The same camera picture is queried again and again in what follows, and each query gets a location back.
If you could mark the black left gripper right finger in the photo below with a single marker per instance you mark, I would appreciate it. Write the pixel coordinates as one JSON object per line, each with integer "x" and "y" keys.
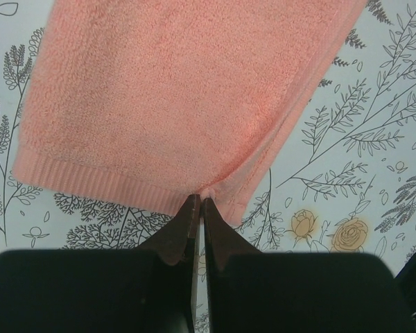
{"x": 252, "y": 291}

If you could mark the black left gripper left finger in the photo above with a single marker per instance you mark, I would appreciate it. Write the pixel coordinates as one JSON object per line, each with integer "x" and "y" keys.
{"x": 147, "y": 289}

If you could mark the pink panda towel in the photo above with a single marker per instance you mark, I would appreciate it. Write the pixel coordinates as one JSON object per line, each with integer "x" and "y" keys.
{"x": 144, "y": 103}

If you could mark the floral patterned table mat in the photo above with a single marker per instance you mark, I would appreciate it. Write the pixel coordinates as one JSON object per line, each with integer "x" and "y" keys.
{"x": 344, "y": 181}

